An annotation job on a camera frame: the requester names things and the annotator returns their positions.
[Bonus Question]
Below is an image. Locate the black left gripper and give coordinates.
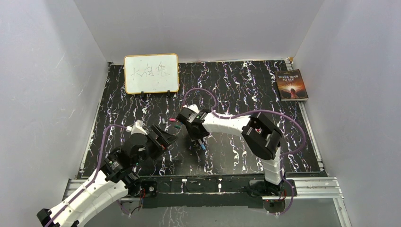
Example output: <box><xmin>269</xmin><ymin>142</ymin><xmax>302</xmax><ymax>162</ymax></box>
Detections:
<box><xmin>133</xmin><ymin>125</ymin><xmax>178</xmax><ymax>166</ymax></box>

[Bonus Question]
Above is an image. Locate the blue capped marker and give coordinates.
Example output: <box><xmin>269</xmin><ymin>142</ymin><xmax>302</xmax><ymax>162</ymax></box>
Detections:
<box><xmin>198</xmin><ymin>139</ymin><xmax>206</xmax><ymax>150</ymax></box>

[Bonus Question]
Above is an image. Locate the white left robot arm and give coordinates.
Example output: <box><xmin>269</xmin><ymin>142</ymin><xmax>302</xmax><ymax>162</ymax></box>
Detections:
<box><xmin>37</xmin><ymin>122</ymin><xmax>177</xmax><ymax>227</ymax></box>

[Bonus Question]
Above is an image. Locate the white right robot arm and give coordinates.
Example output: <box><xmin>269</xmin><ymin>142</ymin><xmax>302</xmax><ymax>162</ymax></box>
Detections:
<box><xmin>176</xmin><ymin>105</ymin><xmax>285</xmax><ymax>196</ymax></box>

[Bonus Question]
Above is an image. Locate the small whiteboard with writing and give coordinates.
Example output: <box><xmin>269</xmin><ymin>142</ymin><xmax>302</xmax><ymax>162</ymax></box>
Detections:
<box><xmin>123</xmin><ymin>53</ymin><xmax>180</xmax><ymax>95</ymax></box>

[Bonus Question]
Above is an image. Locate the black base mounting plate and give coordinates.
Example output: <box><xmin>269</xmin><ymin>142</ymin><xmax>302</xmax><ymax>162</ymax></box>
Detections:
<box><xmin>141</xmin><ymin>174</ymin><xmax>266</xmax><ymax>209</ymax></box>

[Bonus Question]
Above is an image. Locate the dark paperback book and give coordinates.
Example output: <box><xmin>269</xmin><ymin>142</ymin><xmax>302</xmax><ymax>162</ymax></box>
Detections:
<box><xmin>275</xmin><ymin>70</ymin><xmax>309</xmax><ymax>101</ymax></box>

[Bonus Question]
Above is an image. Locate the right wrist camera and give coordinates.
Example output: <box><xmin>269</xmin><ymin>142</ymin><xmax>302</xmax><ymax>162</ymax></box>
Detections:
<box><xmin>187</xmin><ymin>104</ymin><xmax>199</xmax><ymax>114</ymax></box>

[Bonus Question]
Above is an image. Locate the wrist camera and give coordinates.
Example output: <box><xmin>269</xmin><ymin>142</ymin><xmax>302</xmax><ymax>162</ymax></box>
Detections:
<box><xmin>187</xmin><ymin>104</ymin><xmax>199</xmax><ymax>114</ymax></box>
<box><xmin>126</xmin><ymin>120</ymin><xmax>148</xmax><ymax>135</ymax></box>

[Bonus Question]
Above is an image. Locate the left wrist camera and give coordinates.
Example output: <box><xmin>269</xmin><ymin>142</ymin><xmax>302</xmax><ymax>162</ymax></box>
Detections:
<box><xmin>126</xmin><ymin>120</ymin><xmax>148</xmax><ymax>135</ymax></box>

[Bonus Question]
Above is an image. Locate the aluminium frame rail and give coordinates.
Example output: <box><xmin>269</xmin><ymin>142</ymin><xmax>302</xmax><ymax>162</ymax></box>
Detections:
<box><xmin>62</xmin><ymin>177</ymin><xmax>344</xmax><ymax>202</ymax></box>

